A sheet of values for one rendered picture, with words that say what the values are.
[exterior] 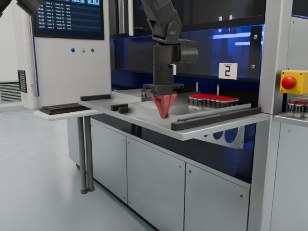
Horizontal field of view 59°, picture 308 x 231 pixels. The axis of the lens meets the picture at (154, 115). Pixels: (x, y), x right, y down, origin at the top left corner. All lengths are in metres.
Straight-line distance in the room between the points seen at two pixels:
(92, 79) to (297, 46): 1.08
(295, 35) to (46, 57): 1.15
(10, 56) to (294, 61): 5.56
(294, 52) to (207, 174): 0.60
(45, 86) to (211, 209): 1.03
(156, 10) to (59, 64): 0.95
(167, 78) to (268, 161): 0.50
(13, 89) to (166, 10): 5.57
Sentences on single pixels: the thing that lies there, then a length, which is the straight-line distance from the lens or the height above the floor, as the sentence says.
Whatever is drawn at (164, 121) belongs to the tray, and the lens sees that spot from 0.80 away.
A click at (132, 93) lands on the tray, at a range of 1.36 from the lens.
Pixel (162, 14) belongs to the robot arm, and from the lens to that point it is 0.71.
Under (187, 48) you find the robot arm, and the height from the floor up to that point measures 1.10.
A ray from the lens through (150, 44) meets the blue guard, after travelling 1.46.
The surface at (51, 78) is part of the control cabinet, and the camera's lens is 1.55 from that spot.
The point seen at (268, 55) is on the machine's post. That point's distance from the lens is 1.00.
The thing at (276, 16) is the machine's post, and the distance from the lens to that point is 1.00.
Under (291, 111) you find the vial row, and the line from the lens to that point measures 1.01.
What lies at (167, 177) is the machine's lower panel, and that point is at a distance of 1.48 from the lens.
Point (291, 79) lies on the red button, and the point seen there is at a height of 1.01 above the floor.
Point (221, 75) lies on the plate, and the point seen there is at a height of 1.00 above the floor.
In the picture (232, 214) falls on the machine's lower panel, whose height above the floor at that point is 0.44.
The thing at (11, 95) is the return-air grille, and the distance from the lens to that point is 6.16.
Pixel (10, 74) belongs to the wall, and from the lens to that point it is 6.14.
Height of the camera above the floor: 1.07
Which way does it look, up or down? 12 degrees down
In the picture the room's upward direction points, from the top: straight up
